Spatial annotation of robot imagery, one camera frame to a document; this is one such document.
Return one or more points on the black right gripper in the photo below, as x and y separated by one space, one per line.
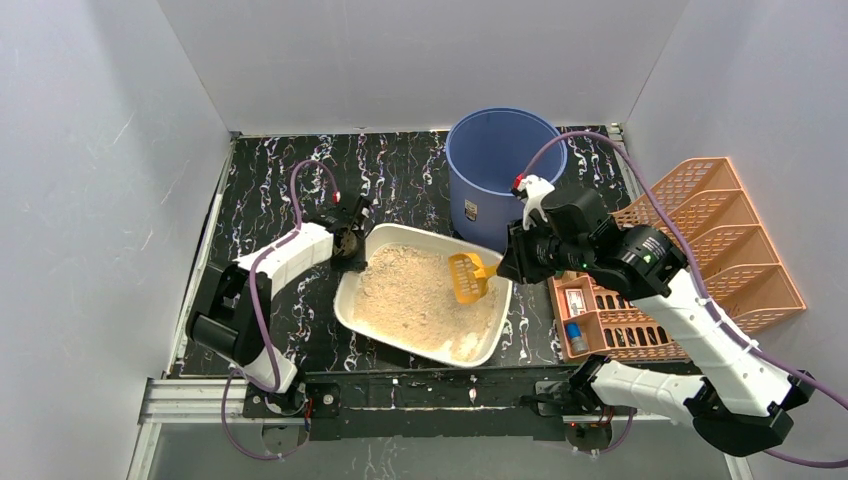
511 258

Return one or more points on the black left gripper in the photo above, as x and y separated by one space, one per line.
354 240

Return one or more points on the white plastic litter box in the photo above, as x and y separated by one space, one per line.
389 234

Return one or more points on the yellow slotted litter scoop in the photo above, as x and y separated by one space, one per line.
470 276

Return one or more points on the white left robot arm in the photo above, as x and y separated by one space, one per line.
232 307

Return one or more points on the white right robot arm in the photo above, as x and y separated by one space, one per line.
737 402

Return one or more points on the red white small box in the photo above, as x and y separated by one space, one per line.
575 302

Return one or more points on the beige cat litter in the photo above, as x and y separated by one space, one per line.
406 295

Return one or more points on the blue capped small bottle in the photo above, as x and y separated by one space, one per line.
576 339

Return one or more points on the blue plastic bucket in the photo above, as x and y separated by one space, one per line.
485 152

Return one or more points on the orange plastic file organizer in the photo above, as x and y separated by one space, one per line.
737 260

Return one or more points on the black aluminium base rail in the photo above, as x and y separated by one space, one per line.
426 403

